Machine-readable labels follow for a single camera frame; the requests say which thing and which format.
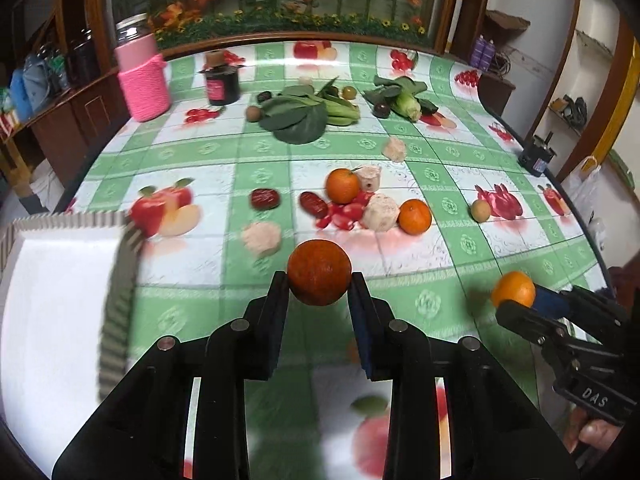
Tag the dark plum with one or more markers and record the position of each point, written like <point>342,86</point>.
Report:
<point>264,96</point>

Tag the black jar pink label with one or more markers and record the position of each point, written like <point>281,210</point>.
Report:
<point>222,82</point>

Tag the orange tangerine with stem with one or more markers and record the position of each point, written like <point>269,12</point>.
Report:
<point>342,186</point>

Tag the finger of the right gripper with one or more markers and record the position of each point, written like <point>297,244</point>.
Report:
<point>549,335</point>
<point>567,302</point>

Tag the white tray striped rim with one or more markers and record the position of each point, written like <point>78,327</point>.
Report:
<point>67,288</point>

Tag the green bok choy left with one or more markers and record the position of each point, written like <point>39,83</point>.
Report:
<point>300,114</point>

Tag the brown kiwi fruit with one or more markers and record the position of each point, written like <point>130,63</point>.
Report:
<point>253,113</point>

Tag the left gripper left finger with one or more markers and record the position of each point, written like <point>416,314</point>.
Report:
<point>246,348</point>

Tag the pink knit covered jar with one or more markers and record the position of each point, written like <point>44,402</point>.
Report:
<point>141,69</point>

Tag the green bok choy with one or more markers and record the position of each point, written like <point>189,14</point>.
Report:
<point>402,95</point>
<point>300,114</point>

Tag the black device table edge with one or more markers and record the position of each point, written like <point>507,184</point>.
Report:
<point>536,154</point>

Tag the green grape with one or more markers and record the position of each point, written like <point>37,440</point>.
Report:
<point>349,93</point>

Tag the bright orange tangerine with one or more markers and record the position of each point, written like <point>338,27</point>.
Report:
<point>515,286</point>

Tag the green bok choy right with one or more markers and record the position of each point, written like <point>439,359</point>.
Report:
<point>402,95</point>

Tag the purple bottles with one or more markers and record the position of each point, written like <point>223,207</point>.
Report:
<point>483,53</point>

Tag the wooden cabinet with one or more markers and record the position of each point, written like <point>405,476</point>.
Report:
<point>74,127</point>

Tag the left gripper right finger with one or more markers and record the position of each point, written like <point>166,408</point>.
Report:
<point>393,349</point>

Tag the dark orange tangerine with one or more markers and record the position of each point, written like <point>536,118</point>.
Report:
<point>319,272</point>

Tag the red date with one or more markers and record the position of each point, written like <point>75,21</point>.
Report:
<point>264,199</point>
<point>313,204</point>

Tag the person's right hand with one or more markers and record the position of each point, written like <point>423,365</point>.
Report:
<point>593,432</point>

